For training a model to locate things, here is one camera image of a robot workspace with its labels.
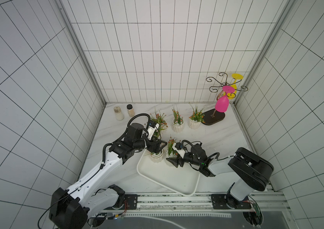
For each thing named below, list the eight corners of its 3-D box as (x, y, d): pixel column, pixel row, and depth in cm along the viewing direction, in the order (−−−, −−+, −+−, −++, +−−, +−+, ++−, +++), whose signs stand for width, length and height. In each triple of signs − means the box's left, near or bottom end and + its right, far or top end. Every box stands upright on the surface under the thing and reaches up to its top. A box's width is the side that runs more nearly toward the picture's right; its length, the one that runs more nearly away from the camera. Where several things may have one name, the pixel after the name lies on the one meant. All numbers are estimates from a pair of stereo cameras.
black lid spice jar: (130, 117, 111) (128, 110, 104) (128, 113, 114) (125, 105, 107) (135, 115, 112) (133, 107, 105) (133, 111, 115) (131, 103, 108)
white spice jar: (116, 120, 111) (112, 111, 102) (118, 115, 114) (114, 106, 106) (123, 120, 111) (120, 111, 102) (124, 115, 114) (121, 106, 106)
